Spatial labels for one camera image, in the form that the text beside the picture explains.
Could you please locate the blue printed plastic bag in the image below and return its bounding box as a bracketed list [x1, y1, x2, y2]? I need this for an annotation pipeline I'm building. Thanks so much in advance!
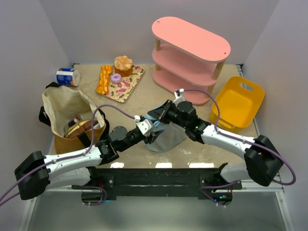
[142, 114, 187, 153]

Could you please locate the brown chips bag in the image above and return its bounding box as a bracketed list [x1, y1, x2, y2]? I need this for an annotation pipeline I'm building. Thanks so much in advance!
[64, 120, 91, 139]

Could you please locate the silver drink can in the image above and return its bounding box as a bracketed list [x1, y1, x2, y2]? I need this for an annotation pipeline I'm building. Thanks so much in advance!
[68, 115, 83, 127]

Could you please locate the brown paper tote bag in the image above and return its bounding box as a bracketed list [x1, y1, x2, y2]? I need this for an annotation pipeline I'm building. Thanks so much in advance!
[38, 82, 110, 154]

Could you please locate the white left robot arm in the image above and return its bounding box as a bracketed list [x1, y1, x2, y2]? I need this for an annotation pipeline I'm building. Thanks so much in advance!
[14, 126, 163, 200]

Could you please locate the floral rectangular tray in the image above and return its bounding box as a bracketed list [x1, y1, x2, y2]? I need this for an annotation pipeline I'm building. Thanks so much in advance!
[99, 66, 144, 103]

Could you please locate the pink three-tier shelf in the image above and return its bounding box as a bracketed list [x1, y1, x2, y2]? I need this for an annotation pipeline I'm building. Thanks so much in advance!
[152, 16, 231, 105]

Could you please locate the twisted orange bread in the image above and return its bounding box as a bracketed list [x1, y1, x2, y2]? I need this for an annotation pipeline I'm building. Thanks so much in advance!
[96, 65, 113, 95]

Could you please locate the purple frosted donut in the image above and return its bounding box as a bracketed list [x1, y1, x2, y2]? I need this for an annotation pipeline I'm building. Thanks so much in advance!
[110, 73, 122, 84]

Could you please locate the yellow plastic basket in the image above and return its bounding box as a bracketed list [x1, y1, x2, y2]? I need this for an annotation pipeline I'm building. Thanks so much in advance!
[209, 76, 265, 133]

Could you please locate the orange frosted cupcake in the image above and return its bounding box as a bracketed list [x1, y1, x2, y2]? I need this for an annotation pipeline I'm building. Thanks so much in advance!
[114, 55, 133, 77]

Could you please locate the blue white carton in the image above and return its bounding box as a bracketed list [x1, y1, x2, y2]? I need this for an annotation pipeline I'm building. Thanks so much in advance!
[56, 68, 80, 87]

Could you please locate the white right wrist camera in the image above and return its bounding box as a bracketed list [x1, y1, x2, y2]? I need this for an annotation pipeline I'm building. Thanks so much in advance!
[173, 89, 186, 106]

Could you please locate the black table front frame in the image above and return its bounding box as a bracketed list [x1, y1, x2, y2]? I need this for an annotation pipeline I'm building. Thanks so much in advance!
[81, 167, 228, 203]

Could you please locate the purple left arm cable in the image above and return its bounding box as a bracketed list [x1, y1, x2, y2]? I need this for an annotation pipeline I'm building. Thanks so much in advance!
[0, 104, 142, 206]

